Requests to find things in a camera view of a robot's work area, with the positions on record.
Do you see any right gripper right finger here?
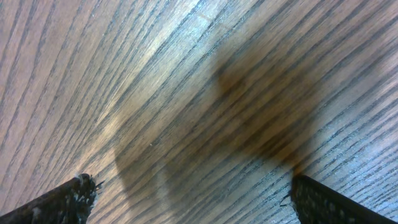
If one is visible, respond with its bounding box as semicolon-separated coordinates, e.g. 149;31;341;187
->
280;174;397;224

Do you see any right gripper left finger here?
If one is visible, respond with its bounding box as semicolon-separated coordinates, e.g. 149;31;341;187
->
1;174;103;224

